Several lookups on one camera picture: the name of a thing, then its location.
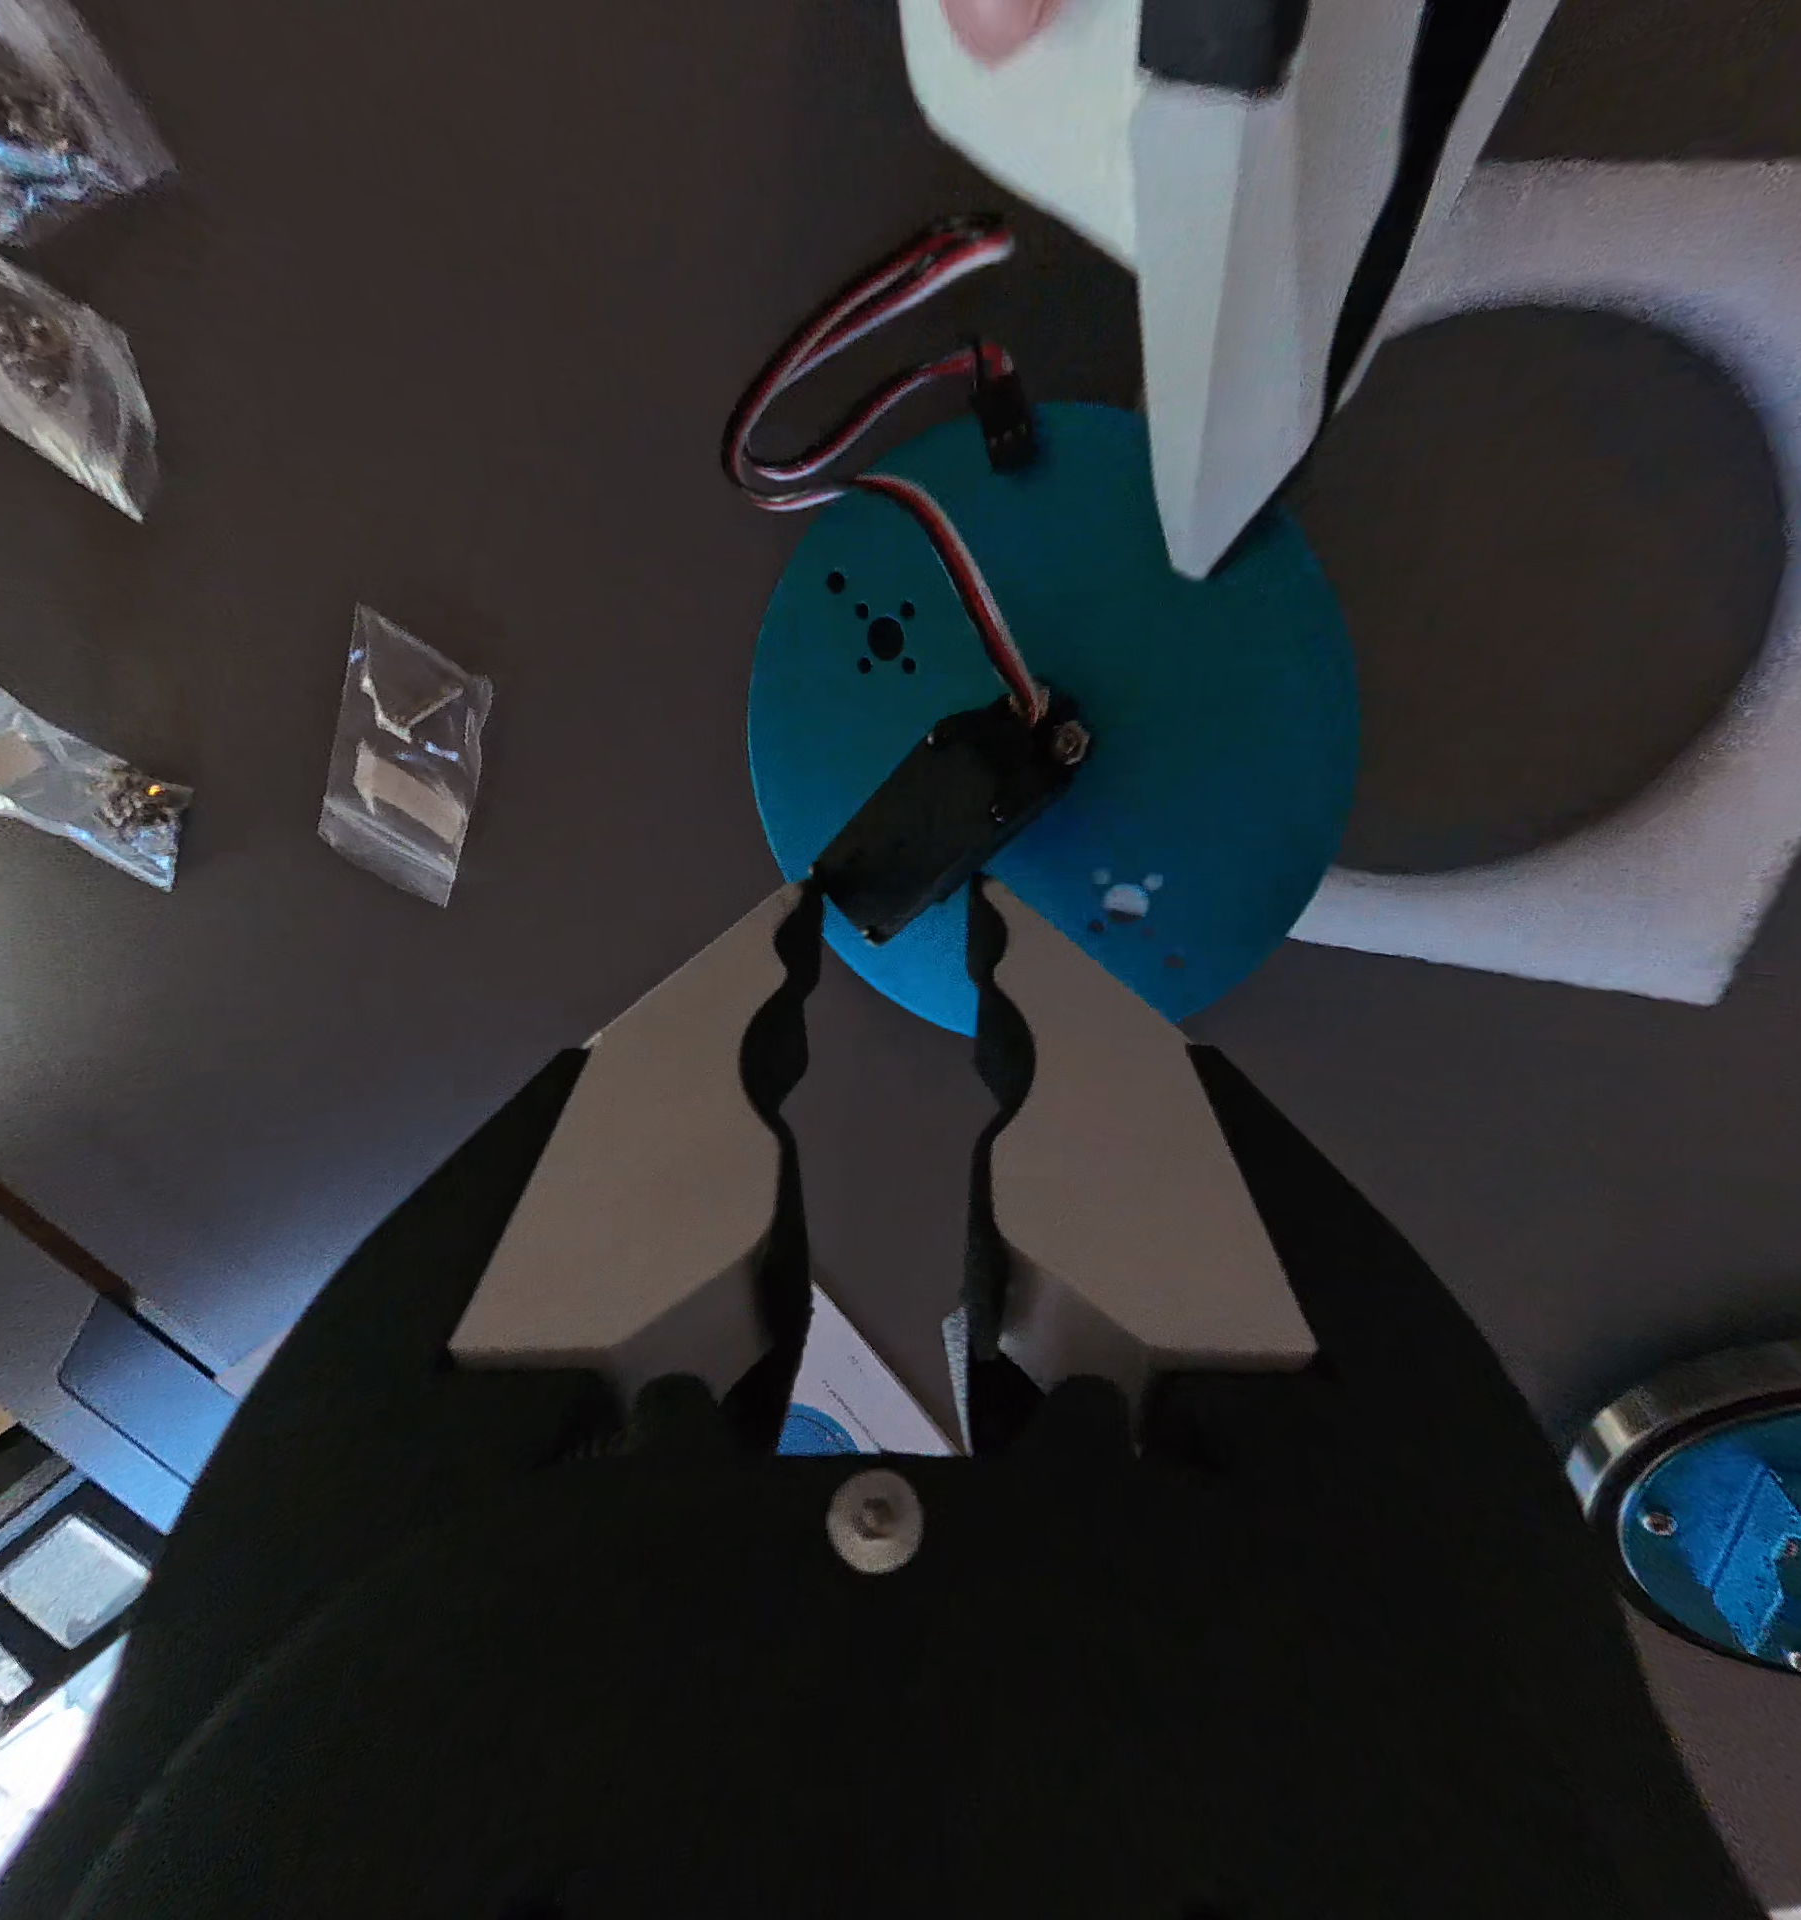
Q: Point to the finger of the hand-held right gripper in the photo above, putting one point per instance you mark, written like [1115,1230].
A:
[1221,330]
[1485,61]

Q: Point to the grey metal panel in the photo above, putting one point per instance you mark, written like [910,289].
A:
[135,1395]

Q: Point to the clear bag with white label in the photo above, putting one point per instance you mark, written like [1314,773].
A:
[397,780]

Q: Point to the black servo motor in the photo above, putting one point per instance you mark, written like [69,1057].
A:
[932,818]

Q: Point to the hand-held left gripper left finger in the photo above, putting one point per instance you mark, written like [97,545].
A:
[645,1184]

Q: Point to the white foam square with hole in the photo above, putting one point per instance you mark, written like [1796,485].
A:
[1664,224]

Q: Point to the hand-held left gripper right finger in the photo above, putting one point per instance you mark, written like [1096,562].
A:
[1140,1184]

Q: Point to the round turntable with blue bracket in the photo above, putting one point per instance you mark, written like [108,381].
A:
[1724,1529]

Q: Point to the person's right hand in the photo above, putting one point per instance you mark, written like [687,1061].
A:
[998,24]

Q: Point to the dark desk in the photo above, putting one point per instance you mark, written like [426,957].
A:
[315,375]

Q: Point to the printed instruction manual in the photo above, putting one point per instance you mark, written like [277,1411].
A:
[854,1395]

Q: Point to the blue round metal plate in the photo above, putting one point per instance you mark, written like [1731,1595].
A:
[1140,720]

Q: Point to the clear bag of screws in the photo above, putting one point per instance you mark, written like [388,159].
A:
[45,360]
[30,121]
[45,765]

